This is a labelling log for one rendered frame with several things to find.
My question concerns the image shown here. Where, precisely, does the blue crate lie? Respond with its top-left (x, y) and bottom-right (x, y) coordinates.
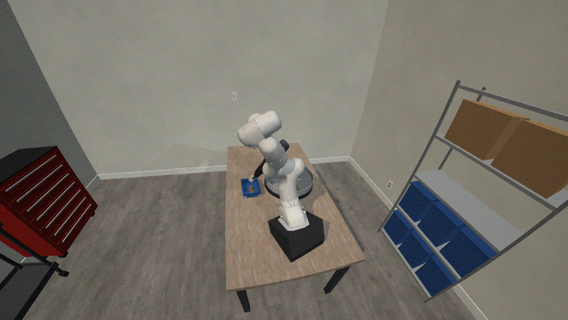
top-left (240, 178), bottom-right (261, 199)

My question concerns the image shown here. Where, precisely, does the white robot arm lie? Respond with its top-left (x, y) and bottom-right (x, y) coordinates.
top-left (237, 110), bottom-right (309, 230)

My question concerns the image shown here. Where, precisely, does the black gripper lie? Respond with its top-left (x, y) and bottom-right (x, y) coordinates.
top-left (249, 159), bottom-right (266, 182)

